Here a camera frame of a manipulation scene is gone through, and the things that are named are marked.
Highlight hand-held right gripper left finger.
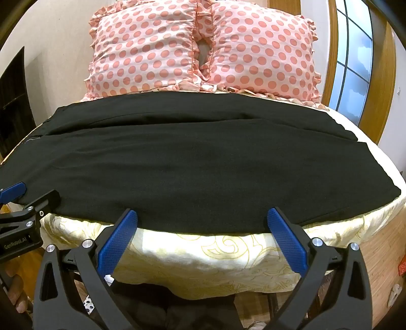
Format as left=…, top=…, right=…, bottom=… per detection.
left=33, top=208, right=138, bottom=330

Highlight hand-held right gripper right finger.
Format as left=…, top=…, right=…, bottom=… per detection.
left=266, top=207, right=373, bottom=330

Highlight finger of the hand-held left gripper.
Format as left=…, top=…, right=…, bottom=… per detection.
left=0, top=182, right=27, bottom=204
left=21, top=190, right=61, bottom=220

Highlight black pants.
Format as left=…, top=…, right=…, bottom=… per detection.
left=0, top=91, right=402, bottom=237

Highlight person's left hand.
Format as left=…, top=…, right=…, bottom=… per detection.
left=6, top=274, right=30, bottom=315

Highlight dark cabinet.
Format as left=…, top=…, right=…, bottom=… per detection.
left=0, top=46, right=37, bottom=159

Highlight yellow patterned bed sheet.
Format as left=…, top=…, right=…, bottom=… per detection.
left=0, top=89, right=406, bottom=318

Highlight white object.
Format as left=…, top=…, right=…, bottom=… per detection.
left=387, top=283, right=403, bottom=308

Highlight pink polka dot pillow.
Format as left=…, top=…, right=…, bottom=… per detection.
left=197, top=0, right=322, bottom=103
left=83, top=0, right=211, bottom=101

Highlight glass window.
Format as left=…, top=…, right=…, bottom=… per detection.
left=328, top=6, right=373, bottom=127

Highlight wooden window frame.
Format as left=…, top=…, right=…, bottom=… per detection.
left=320, top=0, right=397, bottom=143

